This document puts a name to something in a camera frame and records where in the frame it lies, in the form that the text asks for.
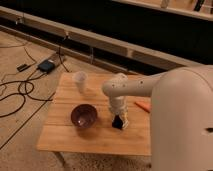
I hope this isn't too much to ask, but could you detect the white sponge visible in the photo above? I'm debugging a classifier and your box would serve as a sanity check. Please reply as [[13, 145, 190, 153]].
[[121, 116, 129, 130]]

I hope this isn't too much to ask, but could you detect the small black device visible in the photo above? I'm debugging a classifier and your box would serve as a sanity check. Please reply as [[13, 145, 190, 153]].
[[17, 64, 30, 72]]

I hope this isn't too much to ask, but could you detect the purple bowl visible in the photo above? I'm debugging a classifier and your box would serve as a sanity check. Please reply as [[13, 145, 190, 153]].
[[71, 104, 98, 128]]

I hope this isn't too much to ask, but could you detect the translucent plastic cup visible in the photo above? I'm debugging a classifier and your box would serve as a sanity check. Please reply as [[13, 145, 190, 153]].
[[72, 71, 87, 93]]

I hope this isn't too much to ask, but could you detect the orange carrot toy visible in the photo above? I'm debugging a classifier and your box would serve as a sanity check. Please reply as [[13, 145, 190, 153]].
[[136, 101, 151, 112]]

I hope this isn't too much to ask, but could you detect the black eraser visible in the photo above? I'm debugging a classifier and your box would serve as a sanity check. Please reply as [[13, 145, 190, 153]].
[[112, 115, 123, 129]]

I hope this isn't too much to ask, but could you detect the wooden table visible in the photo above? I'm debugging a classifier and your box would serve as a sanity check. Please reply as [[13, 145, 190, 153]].
[[37, 73, 150, 156]]

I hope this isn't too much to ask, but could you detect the black power adapter box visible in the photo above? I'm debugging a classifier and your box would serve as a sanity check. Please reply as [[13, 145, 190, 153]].
[[37, 60, 55, 73]]

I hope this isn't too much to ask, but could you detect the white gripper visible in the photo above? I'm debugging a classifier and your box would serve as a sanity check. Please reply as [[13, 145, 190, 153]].
[[109, 96, 127, 116]]

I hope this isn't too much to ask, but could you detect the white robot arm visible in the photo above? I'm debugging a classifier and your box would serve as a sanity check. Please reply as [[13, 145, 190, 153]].
[[102, 65, 213, 171]]

